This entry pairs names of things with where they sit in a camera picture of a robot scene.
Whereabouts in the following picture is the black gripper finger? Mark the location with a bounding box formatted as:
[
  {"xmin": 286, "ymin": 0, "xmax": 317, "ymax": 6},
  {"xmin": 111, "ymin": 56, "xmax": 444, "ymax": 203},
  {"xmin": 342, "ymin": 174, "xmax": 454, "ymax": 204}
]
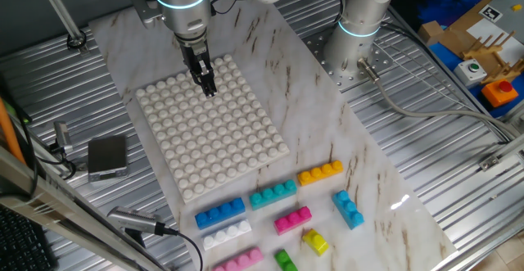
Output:
[
  {"xmin": 191, "ymin": 64, "xmax": 210, "ymax": 97},
  {"xmin": 200, "ymin": 57, "xmax": 218, "ymax": 98}
]

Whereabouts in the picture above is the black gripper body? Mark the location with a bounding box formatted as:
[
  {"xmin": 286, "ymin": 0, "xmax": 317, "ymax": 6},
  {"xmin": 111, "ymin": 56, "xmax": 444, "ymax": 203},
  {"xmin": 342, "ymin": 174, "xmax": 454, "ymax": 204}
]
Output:
[{"xmin": 176, "ymin": 32, "xmax": 210, "ymax": 75}]

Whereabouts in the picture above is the teal four-stud block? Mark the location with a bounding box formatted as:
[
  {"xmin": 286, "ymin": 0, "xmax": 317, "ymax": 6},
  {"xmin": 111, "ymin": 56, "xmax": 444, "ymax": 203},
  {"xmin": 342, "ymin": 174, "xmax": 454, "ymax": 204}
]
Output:
[{"xmin": 248, "ymin": 179, "xmax": 298, "ymax": 211}]

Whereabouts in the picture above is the white studded baseplate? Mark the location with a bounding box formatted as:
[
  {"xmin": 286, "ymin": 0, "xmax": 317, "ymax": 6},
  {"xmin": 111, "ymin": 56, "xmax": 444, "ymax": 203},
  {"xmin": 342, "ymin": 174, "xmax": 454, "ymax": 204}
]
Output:
[{"xmin": 134, "ymin": 53, "xmax": 291, "ymax": 205}]

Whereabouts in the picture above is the marble pattern board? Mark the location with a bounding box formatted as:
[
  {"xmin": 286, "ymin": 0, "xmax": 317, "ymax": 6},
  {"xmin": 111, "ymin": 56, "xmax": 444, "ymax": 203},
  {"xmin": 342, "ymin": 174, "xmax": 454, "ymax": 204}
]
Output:
[{"xmin": 88, "ymin": 0, "xmax": 458, "ymax": 271}]

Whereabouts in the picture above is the silver digital scale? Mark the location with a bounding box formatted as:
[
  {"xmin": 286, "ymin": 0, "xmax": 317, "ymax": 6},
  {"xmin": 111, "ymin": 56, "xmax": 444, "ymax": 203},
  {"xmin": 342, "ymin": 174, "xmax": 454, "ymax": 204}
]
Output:
[{"xmin": 87, "ymin": 134, "xmax": 130, "ymax": 183}]

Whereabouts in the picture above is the blue four-stud block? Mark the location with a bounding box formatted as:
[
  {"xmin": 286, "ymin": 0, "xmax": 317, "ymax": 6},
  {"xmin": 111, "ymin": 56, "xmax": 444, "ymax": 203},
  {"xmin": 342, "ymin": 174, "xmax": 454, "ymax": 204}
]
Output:
[{"xmin": 194, "ymin": 196, "xmax": 246, "ymax": 231}]

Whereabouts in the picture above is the aluminium tripod pole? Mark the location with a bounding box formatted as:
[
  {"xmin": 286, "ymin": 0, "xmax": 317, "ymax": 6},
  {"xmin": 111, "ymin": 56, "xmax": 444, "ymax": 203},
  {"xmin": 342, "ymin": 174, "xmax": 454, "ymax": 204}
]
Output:
[{"xmin": 34, "ymin": 0, "xmax": 89, "ymax": 55}]

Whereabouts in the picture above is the orange four-stud block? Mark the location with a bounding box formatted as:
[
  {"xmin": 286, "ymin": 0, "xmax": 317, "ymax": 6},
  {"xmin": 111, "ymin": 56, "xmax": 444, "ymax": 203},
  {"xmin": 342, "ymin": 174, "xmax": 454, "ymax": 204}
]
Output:
[{"xmin": 296, "ymin": 160, "xmax": 345, "ymax": 187}]

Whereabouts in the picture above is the white four-stud block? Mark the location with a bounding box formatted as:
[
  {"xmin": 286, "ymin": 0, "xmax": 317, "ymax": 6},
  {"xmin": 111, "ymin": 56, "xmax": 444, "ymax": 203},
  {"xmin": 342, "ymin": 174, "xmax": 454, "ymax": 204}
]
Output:
[{"xmin": 201, "ymin": 219, "xmax": 253, "ymax": 251}]

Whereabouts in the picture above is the magenta three-stud block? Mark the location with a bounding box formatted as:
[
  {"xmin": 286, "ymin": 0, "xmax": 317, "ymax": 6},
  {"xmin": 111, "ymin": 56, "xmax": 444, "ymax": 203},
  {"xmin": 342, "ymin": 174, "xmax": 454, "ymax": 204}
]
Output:
[{"xmin": 273, "ymin": 206, "xmax": 313, "ymax": 237}]

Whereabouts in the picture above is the pink four-stud block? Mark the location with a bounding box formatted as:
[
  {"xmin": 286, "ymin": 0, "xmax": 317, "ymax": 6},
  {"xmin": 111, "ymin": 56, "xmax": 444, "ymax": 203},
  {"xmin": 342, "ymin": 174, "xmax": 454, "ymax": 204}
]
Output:
[{"xmin": 211, "ymin": 246, "xmax": 265, "ymax": 271}]

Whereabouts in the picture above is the light blue three-stud block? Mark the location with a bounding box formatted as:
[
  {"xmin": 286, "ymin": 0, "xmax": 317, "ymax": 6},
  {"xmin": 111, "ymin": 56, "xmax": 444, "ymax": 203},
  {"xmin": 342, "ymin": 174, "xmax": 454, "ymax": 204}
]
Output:
[{"xmin": 331, "ymin": 189, "xmax": 365, "ymax": 231}]

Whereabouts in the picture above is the yellow two-stud block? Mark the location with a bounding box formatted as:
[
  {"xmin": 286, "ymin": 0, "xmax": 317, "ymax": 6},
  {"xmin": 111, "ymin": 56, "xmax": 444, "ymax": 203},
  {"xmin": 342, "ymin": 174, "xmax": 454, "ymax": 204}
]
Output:
[{"xmin": 301, "ymin": 228, "xmax": 330, "ymax": 257}]

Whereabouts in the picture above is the orange pole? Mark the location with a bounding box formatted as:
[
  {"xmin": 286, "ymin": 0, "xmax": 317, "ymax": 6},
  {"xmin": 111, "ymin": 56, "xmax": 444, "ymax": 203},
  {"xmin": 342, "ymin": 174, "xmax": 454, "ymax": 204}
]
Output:
[{"xmin": 0, "ymin": 97, "xmax": 26, "ymax": 165}]

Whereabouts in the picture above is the green two-stud block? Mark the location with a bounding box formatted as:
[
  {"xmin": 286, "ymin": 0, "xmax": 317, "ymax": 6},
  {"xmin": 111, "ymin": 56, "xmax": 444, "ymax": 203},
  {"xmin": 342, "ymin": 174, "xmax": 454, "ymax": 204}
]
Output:
[{"xmin": 273, "ymin": 249, "xmax": 299, "ymax": 271}]

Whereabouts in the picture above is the small cardboard box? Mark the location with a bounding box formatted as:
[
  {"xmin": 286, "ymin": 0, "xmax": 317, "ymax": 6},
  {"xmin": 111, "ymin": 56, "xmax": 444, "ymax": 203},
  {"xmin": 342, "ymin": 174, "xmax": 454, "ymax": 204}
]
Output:
[{"xmin": 417, "ymin": 20, "xmax": 445, "ymax": 47}]

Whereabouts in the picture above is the black keyboard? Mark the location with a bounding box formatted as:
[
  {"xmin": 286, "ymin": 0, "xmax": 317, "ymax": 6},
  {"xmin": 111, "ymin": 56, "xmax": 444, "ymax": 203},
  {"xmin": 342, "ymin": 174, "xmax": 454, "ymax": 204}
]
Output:
[{"xmin": 0, "ymin": 205, "xmax": 58, "ymax": 271}]

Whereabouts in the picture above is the brown cardboard sheet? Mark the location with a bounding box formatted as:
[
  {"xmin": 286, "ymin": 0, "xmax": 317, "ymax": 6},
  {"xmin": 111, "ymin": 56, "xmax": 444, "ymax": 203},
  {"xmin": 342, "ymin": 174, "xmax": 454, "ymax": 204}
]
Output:
[{"xmin": 425, "ymin": 0, "xmax": 496, "ymax": 59}]

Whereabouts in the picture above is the white box green button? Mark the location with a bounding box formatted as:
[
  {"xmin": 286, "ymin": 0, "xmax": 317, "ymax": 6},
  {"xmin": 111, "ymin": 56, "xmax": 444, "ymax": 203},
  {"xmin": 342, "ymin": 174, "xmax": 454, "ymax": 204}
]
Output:
[{"xmin": 453, "ymin": 58, "xmax": 488, "ymax": 88}]

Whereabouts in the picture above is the white paper sheet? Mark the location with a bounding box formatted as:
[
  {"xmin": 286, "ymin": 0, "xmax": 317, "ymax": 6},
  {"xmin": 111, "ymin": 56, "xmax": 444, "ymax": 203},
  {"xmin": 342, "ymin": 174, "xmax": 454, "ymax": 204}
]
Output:
[{"xmin": 466, "ymin": 16, "xmax": 524, "ymax": 65}]

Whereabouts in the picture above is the wooden peg rack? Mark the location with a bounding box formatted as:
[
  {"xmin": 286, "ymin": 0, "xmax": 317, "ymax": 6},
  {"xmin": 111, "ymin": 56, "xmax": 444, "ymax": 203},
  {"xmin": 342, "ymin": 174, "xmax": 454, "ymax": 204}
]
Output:
[{"xmin": 461, "ymin": 30, "xmax": 524, "ymax": 84}]

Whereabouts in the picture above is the black white marker tag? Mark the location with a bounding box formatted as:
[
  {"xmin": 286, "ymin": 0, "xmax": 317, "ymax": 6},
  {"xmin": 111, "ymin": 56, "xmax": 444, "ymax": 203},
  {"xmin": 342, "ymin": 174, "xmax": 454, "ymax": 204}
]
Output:
[{"xmin": 477, "ymin": 3, "xmax": 504, "ymax": 23}]

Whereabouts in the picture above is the orange box red button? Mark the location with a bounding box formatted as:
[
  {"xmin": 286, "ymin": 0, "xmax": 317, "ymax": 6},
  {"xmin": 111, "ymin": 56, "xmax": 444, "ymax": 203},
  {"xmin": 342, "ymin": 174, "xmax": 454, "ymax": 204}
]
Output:
[{"xmin": 481, "ymin": 79, "xmax": 520, "ymax": 109}]

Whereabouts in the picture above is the grey studded board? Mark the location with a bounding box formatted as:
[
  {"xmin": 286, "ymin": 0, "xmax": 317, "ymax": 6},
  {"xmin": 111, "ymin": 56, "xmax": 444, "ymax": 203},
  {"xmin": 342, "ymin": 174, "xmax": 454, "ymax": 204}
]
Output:
[{"xmin": 489, "ymin": 0, "xmax": 524, "ymax": 45}]

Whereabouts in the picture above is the perforated robot base plate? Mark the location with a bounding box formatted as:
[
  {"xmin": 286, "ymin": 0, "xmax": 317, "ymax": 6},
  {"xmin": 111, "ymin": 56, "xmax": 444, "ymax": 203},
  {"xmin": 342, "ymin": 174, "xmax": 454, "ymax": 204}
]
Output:
[{"xmin": 302, "ymin": 25, "xmax": 394, "ymax": 92}]

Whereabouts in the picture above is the black ring on pole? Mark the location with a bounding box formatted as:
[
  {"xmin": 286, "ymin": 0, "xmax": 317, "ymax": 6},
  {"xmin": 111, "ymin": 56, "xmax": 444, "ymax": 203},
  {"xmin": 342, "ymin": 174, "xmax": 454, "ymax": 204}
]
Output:
[{"xmin": 66, "ymin": 29, "xmax": 88, "ymax": 51}]

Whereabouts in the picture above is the small silver camera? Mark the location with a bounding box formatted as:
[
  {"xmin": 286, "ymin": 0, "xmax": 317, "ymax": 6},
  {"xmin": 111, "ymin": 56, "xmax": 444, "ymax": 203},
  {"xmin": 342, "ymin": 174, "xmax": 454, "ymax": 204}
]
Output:
[{"xmin": 52, "ymin": 121, "xmax": 74, "ymax": 154}]

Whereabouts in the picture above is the silver camera on stand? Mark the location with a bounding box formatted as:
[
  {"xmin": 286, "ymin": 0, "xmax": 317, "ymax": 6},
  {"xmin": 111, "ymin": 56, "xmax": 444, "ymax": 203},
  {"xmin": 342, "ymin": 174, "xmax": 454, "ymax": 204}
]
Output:
[{"xmin": 106, "ymin": 206, "xmax": 167, "ymax": 247}]

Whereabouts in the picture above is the black camera cable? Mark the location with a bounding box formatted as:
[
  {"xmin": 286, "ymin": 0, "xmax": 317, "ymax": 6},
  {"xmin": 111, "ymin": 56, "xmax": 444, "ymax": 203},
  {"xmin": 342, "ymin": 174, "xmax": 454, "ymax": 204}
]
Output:
[{"xmin": 163, "ymin": 226, "xmax": 205, "ymax": 271}]

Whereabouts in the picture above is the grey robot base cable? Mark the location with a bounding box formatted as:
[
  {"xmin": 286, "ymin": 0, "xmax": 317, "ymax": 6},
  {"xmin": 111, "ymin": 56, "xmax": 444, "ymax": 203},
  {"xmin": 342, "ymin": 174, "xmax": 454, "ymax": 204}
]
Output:
[{"xmin": 356, "ymin": 56, "xmax": 519, "ymax": 141}]

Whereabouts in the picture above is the aluminium frame beam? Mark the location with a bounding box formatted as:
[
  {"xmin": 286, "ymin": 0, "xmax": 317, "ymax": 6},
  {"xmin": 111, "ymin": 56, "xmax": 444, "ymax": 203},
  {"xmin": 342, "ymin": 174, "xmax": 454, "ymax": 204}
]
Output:
[{"xmin": 0, "ymin": 146, "xmax": 165, "ymax": 271}]

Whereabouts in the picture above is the small aluminium corner bracket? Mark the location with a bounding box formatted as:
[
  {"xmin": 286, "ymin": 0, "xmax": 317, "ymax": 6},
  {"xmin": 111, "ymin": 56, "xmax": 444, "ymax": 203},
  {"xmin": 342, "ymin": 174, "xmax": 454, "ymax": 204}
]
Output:
[{"xmin": 478, "ymin": 154, "xmax": 504, "ymax": 172}]

